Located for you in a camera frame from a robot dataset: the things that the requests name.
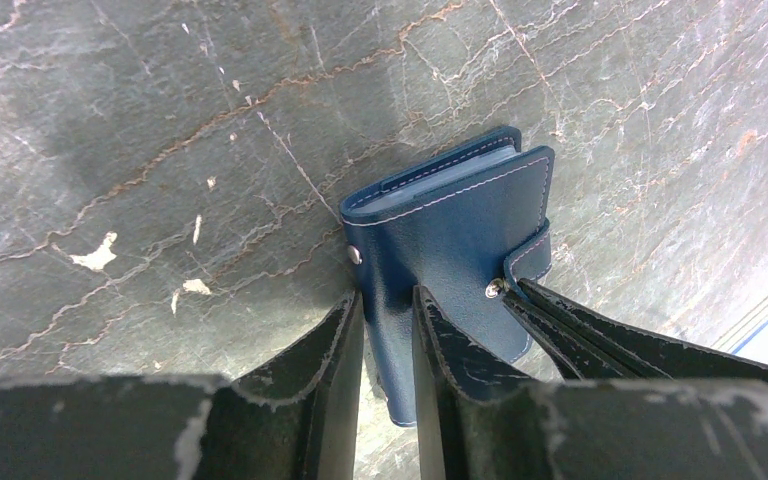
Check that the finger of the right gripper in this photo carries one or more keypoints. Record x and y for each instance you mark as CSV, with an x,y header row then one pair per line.
x,y
578,355
679,359

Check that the navy blue card holder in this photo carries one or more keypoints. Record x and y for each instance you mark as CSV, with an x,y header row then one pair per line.
x,y
465,224

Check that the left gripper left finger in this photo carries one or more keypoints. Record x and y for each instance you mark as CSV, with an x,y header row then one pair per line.
x,y
293,417

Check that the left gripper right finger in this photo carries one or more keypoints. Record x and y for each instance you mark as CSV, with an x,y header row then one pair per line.
x,y
478,417

